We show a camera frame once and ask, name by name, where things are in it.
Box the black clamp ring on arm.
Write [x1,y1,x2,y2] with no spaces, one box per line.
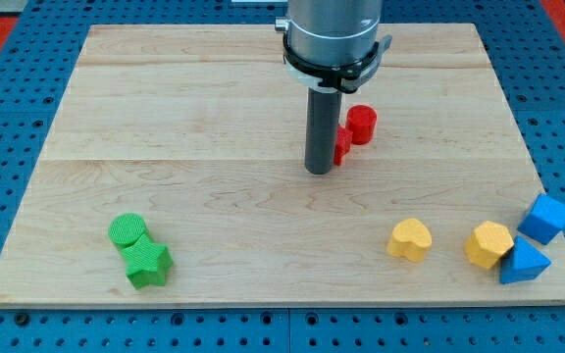
[282,31,393,95]

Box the blue triangle block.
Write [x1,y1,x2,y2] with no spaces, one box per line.
[499,236,551,284]

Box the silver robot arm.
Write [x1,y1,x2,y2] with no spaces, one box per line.
[275,0,382,67]

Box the yellow hexagon block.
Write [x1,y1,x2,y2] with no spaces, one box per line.
[464,221,514,270]

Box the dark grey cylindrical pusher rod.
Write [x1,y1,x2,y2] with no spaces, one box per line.
[304,89,341,175]

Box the red cylinder block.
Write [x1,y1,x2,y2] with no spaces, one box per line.
[345,105,378,145]

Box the green star block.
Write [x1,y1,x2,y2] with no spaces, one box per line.
[120,234,174,289]

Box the yellow heart block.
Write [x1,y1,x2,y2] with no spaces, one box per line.
[386,218,433,263]

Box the light wooden board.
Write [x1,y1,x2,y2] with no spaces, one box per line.
[0,24,565,309]

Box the blue cube block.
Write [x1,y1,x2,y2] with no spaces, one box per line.
[517,193,565,245]

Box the red star block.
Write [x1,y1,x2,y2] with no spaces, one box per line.
[334,125,353,166]

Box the green cylinder block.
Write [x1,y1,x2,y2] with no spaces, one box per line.
[108,213,152,251]

